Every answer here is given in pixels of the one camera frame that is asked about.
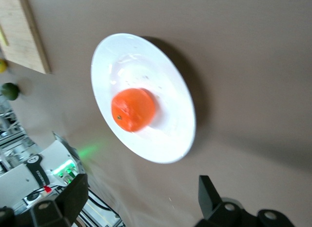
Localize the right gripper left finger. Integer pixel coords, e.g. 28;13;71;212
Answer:
14;173;89;227

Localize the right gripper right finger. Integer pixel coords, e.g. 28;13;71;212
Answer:
194;174;259;227

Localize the orange mandarin fruit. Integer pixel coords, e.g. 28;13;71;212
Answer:
111;87;156;133

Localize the white round plate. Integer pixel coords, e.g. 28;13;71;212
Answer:
91;33;197;164

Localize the dark green avocado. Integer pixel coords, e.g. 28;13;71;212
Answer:
0;82;20;101

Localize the brown table mat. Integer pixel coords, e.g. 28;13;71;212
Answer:
0;0;312;227

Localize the wooden cutting board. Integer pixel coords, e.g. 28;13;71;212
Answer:
0;0;52;75

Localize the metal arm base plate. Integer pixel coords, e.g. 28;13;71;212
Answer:
23;131;122;227

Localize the aluminium frame rack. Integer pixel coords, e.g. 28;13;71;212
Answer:
0;100;35;164

